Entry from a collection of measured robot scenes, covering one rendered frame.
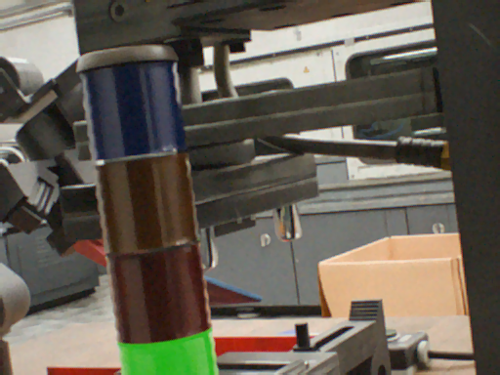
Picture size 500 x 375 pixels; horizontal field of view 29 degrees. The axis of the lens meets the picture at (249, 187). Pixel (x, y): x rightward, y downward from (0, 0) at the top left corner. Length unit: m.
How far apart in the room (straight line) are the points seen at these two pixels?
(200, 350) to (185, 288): 0.02
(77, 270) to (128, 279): 7.69
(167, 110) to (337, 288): 2.74
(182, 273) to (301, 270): 5.54
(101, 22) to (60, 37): 9.07
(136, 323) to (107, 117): 0.08
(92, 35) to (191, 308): 0.32
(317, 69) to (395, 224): 1.02
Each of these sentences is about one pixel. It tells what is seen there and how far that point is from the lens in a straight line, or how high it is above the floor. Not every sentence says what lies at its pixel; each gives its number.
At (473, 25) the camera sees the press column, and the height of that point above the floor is 1.20.
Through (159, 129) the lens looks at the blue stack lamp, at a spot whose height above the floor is 1.16.
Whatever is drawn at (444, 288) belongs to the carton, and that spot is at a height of 0.63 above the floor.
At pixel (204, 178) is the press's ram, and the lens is 0.59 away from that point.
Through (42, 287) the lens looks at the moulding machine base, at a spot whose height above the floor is 0.19.
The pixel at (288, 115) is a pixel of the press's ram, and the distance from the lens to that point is 0.58.
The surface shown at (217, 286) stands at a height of 1.03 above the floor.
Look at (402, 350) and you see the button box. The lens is 0.98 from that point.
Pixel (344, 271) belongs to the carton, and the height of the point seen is 0.69.
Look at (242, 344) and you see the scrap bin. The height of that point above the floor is 0.95.
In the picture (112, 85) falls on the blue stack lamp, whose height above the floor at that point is 1.18.
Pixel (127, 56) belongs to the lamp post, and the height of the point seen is 1.19.
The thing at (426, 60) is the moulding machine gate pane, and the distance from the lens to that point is 5.38.
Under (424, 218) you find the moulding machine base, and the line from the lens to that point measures 5.46.
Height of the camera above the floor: 1.16
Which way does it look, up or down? 3 degrees down
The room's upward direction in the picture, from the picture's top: 8 degrees counter-clockwise
